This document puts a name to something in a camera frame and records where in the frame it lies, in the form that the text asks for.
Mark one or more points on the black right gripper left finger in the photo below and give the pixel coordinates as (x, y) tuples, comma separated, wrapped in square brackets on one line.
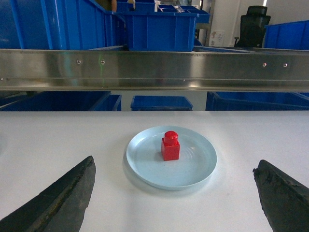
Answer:
[(60, 207)]

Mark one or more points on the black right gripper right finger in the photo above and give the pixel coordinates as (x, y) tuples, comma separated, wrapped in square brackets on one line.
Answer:
[(284, 200)]

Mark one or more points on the red toy block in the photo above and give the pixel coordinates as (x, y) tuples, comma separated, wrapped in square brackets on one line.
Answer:
[(170, 146)]

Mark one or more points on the light blue plate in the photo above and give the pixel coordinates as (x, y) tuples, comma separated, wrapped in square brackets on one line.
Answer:
[(197, 161)]

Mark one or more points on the blue bin lower left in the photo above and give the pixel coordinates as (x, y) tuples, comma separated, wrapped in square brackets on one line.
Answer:
[(56, 101)]

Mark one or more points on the blue bin lower right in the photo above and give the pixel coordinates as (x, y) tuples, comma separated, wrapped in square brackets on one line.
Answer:
[(256, 101)]

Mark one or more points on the blue bin upper right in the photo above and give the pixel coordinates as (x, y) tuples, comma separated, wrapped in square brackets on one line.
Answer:
[(292, 35)]

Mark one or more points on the black office chair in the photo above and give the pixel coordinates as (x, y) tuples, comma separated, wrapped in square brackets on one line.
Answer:
[(252, 27)]

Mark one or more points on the large blue bin upper left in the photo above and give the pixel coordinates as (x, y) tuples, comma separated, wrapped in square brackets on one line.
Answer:
[(59, 25)]

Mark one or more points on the blue bin upper centre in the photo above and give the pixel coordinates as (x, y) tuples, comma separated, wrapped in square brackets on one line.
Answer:
[(168, 28)]

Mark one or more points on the small blue bin below rail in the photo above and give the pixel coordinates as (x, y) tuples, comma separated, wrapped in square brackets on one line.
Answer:
[(160, 103)]

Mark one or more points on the stainless steel shelf rail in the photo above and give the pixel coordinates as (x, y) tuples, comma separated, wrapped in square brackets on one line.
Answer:
[(114, 68)]

